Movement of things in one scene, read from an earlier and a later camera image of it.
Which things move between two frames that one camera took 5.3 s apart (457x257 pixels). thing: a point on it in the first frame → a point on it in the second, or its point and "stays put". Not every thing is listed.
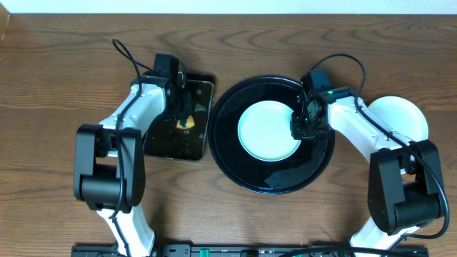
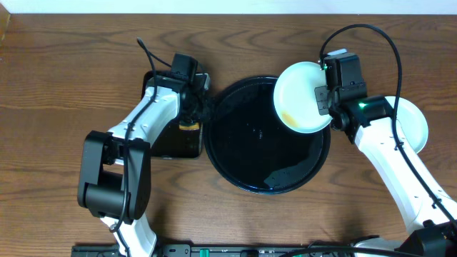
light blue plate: x=401 y=116 stays put
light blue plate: x=265 y=132 → x=295 y=100
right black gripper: x=298 y=132 → x=321 y=93
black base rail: x=243 y=250 stays put
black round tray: x=302 y=168 stays put
